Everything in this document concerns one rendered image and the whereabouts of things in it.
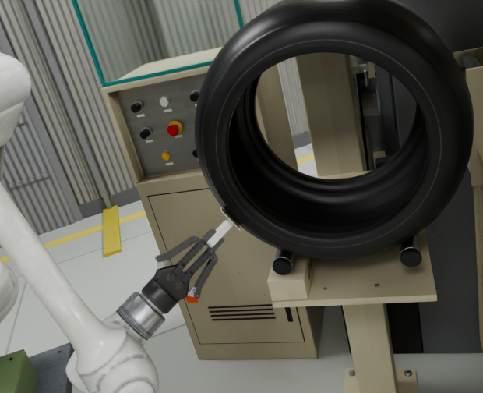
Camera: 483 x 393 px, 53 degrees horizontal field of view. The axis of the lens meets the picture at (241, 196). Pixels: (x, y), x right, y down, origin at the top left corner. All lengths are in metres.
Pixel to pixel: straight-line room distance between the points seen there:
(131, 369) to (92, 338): 0.08
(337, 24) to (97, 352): 0.68
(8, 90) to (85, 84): 2.97
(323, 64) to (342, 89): 0.08
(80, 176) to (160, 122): 2.44
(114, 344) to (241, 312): 1.25
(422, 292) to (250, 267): 0.92
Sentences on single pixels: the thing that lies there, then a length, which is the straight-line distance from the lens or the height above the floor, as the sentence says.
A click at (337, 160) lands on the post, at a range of 1.39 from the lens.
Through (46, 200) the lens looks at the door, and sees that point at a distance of 4.23.
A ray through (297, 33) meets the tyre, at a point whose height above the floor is 1.40.
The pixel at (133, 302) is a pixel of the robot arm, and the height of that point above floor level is 0.98.
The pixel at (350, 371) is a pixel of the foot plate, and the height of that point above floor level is 0.02.
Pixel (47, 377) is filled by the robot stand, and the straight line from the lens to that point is 1.54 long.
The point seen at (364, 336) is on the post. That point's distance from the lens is 1.73.
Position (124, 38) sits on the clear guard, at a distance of 1.76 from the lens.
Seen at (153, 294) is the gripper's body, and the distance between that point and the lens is 1.03.
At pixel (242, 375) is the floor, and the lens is 2.21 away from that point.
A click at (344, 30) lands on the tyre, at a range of 0.90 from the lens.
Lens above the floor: 1.52
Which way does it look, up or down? 24 degrees down
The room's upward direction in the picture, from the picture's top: 15 degrees counter-clockwise
